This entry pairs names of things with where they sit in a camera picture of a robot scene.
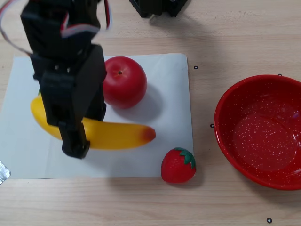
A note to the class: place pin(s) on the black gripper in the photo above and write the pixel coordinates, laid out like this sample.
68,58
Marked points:
61,103

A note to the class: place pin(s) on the yellow toy banana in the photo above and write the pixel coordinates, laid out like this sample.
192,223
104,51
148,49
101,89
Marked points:
117,136

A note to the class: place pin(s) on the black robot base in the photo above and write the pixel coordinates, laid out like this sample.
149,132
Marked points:
160,5

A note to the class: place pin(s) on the red speckled bowl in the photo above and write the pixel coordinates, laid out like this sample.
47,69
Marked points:
258,141

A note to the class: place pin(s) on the red toy apple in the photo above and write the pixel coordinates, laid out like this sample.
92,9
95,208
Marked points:
127,87

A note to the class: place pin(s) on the white paper sheet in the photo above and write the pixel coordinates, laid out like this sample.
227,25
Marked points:
164,94

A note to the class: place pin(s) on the red toy strawberry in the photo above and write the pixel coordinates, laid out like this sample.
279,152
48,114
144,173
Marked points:
175,168

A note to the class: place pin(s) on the grey duct tape piece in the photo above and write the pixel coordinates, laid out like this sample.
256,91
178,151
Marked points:
3,173

